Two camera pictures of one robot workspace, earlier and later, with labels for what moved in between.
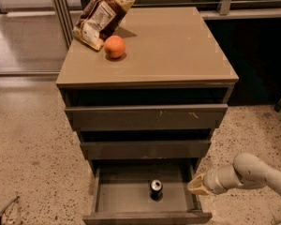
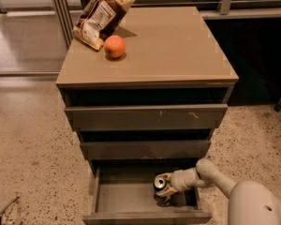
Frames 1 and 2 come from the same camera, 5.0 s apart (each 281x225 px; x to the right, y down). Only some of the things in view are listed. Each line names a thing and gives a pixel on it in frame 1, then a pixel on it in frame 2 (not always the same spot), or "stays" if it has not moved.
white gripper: [210, 181] → [180, 181]
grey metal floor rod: [4, 208] stays
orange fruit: [114, 46] stays
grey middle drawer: [146, 150] stays
